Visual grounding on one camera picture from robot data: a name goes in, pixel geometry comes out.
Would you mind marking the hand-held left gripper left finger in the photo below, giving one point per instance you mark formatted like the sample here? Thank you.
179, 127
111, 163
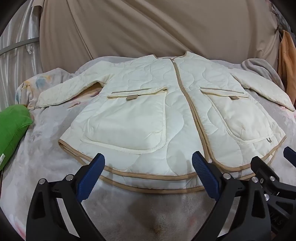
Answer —
90, 177

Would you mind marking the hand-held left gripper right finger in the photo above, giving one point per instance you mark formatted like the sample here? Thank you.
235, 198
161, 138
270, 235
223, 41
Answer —
205, 177

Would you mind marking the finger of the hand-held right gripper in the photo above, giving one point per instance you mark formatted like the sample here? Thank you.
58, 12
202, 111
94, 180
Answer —
291, 154
262, 170

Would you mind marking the cream quilted jacket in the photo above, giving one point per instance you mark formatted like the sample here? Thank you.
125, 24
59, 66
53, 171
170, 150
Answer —
143, 111

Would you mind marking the grey floral blanket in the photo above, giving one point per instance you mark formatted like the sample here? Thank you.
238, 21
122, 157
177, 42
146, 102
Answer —
46, 129

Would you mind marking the green pillow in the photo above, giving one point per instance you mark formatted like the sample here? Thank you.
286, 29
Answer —
11, 129

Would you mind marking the orange hanging cloth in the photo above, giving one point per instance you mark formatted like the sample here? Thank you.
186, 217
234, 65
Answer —
288, 60

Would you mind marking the silver shiny curtain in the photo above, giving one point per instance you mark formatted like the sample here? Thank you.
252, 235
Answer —
16, 67

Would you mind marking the metal rod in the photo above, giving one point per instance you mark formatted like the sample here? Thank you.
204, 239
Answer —
18, 45

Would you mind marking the beige hanging sheet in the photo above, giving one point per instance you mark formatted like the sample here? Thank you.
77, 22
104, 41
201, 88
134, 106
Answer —
150, 27

